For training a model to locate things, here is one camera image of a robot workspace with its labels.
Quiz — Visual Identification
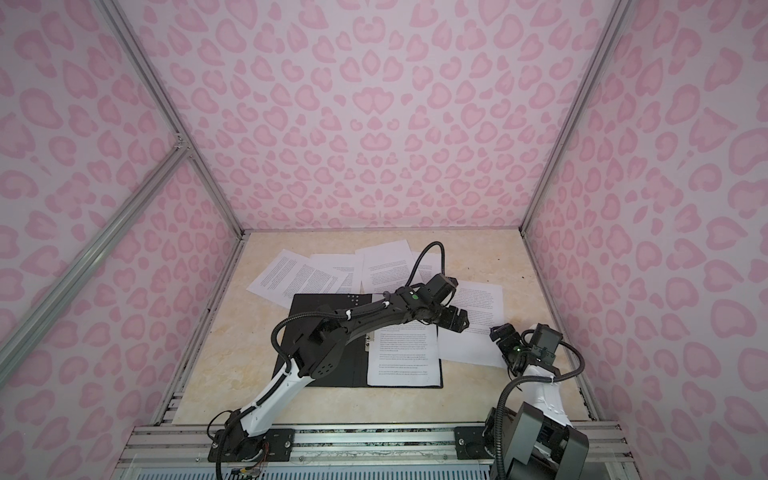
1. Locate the printed paper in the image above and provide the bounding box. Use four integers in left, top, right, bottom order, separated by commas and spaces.
437, 281, 506, 368
246, 250, 340, 308
309, 254, 363, 294
366, 321, 443, 388
356, 240, 414, 294

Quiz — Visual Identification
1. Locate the black file folder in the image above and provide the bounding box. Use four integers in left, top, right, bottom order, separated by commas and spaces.
273, 290, 444, 388

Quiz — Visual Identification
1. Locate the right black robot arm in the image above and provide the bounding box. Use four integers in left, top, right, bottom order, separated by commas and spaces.
485, 324, 589, 479

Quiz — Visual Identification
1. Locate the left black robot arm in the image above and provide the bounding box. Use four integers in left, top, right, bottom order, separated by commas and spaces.
208, 273, 469, 466

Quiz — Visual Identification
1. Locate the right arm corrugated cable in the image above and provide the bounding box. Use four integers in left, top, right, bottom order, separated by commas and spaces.
493, 341, 586, 480

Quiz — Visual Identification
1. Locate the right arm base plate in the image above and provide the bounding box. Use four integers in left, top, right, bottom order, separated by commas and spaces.
453, 426, 493, 460

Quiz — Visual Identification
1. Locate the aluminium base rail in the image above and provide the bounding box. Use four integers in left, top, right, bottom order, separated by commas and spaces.
110, 419, 640, 480

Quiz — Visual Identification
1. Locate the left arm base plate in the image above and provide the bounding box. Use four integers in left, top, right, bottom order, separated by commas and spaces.
207, 427, 296, 463

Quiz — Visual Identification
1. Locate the diagonal aluminium frame bar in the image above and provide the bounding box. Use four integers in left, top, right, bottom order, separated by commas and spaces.
1, 141, 188, 385

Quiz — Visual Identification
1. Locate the right corner aluminium post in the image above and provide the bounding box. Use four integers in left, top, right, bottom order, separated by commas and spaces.
519, 0, 636, 238

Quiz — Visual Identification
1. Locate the corner aluminium post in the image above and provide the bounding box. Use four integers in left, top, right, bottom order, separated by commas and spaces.
93, 0, 245, 239
519, 0, 636, 238

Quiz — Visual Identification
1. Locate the left corner aluminium post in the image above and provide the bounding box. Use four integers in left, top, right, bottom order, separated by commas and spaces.
93, 0, 245, 239

